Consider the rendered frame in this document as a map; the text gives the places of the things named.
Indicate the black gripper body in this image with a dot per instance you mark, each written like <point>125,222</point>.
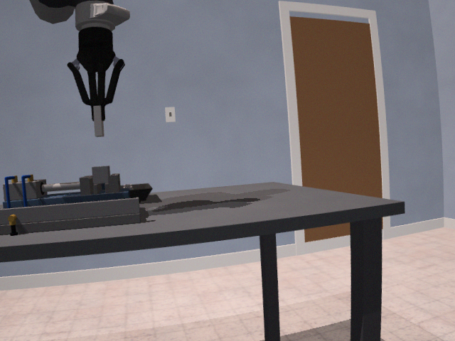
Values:
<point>93,41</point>

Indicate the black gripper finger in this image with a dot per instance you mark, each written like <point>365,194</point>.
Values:
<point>74,67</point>
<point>101,100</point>

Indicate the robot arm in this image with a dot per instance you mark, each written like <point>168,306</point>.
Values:
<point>88,13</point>

